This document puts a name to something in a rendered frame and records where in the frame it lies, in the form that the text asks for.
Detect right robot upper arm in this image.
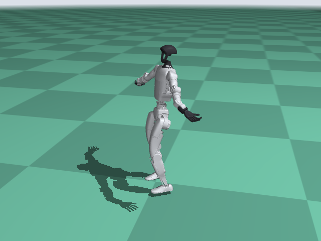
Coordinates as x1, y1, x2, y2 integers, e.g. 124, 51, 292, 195
143, 65, 159, 81

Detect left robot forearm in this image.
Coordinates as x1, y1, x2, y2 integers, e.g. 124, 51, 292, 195
172, 92, 186, 111

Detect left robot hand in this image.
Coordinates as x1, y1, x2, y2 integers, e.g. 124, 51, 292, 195
178, 106, 202, 122

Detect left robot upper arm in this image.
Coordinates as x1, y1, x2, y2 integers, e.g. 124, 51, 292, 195
166, 71, 181, 94

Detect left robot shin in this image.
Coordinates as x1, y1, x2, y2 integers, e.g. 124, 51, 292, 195
150, 153, 168, 187

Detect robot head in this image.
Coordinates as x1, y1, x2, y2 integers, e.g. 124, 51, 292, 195
160, 45, 177, 68

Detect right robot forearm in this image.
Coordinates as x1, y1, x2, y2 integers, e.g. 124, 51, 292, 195
137, 76, 149, 86

